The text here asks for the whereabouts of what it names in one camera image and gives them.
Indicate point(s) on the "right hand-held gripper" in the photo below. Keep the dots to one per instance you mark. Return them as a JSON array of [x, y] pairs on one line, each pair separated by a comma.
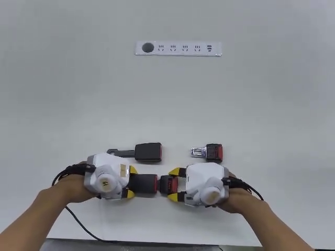
[[201, 177]]

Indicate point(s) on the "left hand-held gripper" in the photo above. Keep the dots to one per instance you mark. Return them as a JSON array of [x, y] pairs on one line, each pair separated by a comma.
[[104, 167]]

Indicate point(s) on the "metal seat belt tongue black-red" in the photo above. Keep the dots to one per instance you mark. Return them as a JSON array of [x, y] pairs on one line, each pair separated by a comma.
[[166, 184], [213, 151]]

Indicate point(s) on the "black seat belt buckle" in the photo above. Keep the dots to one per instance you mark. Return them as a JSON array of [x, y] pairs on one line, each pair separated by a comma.
[[144, 183], [147, 152]]

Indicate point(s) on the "person's left forearm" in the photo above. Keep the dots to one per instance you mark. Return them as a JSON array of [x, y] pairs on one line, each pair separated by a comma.
[[31, 222]]

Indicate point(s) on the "person's right forearm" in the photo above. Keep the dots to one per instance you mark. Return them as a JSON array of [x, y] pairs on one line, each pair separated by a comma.
[[274, 227]]

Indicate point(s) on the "person's left hand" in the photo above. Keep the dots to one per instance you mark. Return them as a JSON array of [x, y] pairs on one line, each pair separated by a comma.
[[74, 187]]

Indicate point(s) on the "person's right hand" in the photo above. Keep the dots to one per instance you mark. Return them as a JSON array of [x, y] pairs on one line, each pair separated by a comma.
[[239, 200]]

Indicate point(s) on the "white power strip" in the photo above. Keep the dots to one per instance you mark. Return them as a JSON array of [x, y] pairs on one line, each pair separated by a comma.
[[180, 52]]

